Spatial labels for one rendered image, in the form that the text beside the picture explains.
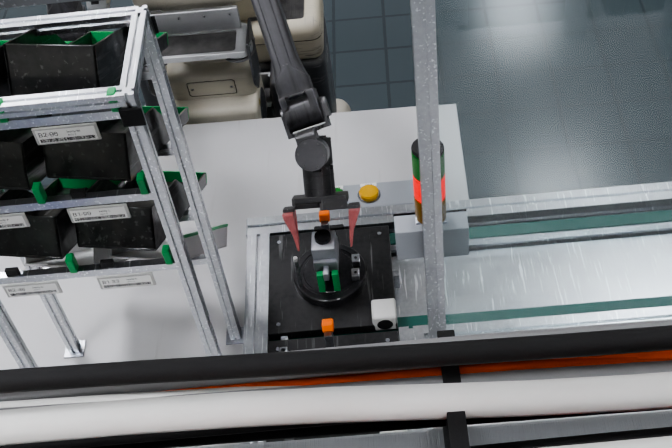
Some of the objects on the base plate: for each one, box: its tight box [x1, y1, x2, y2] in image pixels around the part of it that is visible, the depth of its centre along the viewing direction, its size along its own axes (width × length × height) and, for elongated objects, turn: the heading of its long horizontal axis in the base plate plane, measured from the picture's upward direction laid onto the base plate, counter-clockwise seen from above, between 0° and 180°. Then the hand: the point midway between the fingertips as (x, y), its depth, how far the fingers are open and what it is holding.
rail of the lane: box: [246, 204, 415, 237], centre depth 208 cm, size 6×89×11 cm, turn 97°
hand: (324, 243), depth 187 cm, fingers open, 9 cm apart
